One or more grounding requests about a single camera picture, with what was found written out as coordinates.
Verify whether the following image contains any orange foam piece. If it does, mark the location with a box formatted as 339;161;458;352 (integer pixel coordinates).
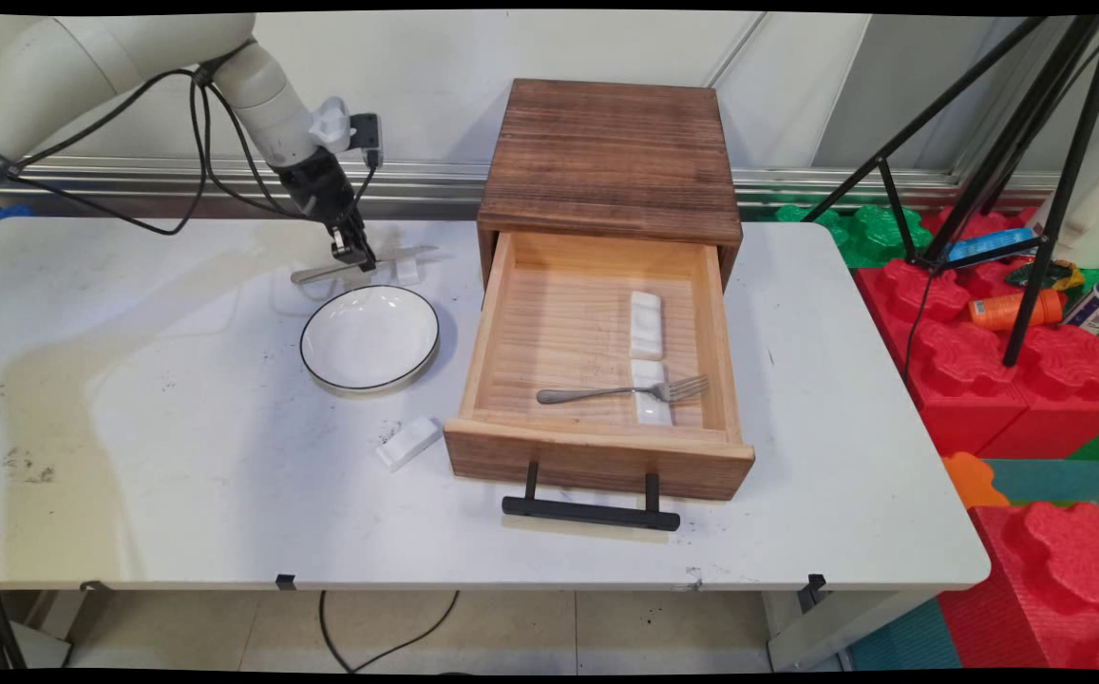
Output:
940;452;1012;510

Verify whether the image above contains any silver table knife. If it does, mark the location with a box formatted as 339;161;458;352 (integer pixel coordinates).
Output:
290;244;440;287

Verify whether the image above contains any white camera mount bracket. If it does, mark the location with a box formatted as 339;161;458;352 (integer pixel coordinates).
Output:
309;96;354;154

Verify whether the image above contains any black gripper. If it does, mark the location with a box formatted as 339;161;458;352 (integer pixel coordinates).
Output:
273;149;378;274

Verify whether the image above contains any green yellow toy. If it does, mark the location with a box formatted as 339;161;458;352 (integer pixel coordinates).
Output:
1004;258;1088;292

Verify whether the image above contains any teal floor mat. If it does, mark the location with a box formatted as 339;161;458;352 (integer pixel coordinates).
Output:
984;458;1099;505

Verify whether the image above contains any white table leg frame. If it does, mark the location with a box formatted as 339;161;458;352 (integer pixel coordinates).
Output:
764;589;935;673

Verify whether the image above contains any silver fork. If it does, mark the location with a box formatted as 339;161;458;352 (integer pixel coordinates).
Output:
537;374;711;407

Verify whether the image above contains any black tripod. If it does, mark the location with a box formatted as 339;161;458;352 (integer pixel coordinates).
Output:
801;14;1099;370

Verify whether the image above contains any white plastic canister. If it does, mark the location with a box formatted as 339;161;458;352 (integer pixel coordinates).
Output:
1029;109;1099;271

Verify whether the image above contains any green foam block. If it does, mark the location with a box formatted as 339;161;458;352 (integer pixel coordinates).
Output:
774;203;936;271

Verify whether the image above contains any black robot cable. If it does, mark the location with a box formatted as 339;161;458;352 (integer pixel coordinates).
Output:
0;65;381;238

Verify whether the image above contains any orange plastic bottle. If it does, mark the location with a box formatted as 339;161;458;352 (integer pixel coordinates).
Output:
968;289;1066;333

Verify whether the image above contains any large red foam block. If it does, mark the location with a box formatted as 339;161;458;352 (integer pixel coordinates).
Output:
854;206;1099;461

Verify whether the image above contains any light wooden drawer black handle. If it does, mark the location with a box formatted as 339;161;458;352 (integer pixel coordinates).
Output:
443;231;757;532

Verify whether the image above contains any dark wooden drawer cabinet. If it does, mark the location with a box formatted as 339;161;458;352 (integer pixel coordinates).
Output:
477;79;746;288

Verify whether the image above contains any aluminium wall rail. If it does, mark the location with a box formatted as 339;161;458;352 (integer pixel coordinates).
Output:
0;155;1065;222

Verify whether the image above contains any black floor cable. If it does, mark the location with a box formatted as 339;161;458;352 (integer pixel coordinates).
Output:
318;590;462;675

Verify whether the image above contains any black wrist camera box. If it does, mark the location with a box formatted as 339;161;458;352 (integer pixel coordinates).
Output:
349;112;385;172

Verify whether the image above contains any white bowl black rim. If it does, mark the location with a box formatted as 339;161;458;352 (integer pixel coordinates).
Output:
299;284;442;394

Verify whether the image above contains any blue flat package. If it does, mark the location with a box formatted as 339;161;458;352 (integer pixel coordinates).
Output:
945;227;1040;265

